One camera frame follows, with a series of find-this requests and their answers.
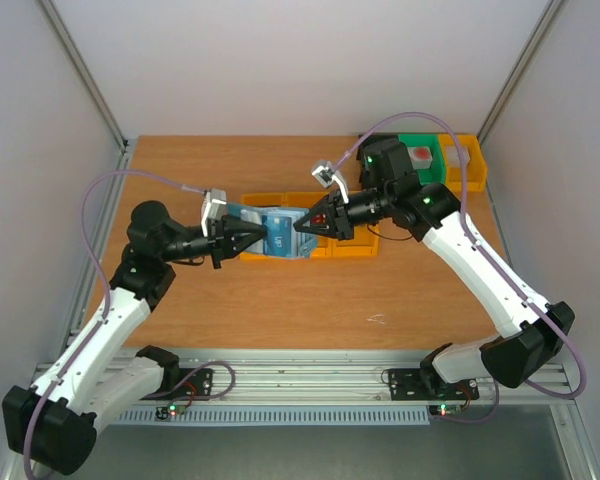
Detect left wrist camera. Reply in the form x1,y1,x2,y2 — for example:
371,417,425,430
201,188,228,237

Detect aluminium rail frame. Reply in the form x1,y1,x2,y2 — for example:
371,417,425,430
0,134,600,480

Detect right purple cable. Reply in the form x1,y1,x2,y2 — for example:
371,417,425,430
324,112,589,425

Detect middle yellow bin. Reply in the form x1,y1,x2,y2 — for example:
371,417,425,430
285,192,332,259

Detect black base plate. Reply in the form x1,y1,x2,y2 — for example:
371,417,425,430
381,368,480,402
144,368,214,401

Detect green storage bin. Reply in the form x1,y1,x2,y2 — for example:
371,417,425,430
398,133,446,185

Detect far yellow storage bin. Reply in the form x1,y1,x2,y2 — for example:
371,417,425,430
438,134,488,194

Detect left small circuit board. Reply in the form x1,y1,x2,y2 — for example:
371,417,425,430
155,405,187,421

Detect right corner aluminium post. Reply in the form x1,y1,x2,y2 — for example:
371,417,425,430
477,0,568,144

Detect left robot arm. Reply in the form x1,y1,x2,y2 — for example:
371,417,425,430
2,200,267,478

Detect left corner aluminium post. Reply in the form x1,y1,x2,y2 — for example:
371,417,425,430
36,0,128,151

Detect blue VIP card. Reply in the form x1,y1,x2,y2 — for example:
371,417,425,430
261,210,301,259

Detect right yellow bin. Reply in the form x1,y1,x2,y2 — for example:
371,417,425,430
328,225,380,258

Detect teal leather card holder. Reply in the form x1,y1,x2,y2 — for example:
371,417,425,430
228,203,318,259

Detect small circuit board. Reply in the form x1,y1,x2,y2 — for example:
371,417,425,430
429,403,464,418
155,405,187,421

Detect corner aluminium post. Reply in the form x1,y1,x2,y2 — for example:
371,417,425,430
36,0,128,151
477,0,568,144

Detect white card deck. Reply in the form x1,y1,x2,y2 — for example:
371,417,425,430
444,145,470,168

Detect left yellow bin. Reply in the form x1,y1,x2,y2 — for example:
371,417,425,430
239,192,287,261

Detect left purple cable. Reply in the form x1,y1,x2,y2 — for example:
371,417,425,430
22,169,214,480

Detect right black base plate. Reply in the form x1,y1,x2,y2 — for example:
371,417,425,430
381,368,480,402

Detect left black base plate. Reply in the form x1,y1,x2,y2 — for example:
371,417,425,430
144,368,214,401

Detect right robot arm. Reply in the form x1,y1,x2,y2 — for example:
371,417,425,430
294,138,575,397

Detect red spot card deck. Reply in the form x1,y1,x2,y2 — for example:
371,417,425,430
407,146,433,170

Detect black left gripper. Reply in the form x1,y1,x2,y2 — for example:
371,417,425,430
160,214,266,269

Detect purple cable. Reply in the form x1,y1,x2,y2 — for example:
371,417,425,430
22,169,214,480
324,112,589,425

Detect red VIP card stack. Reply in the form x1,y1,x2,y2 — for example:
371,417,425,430
311,214,326,226

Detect right small circuit board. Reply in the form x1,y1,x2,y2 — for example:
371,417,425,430
429,403,464,418

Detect grey slotted cable duct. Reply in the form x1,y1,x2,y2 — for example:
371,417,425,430
114,405,430,428

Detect black storage bin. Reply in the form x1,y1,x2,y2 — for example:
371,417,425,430
356,134,398,189

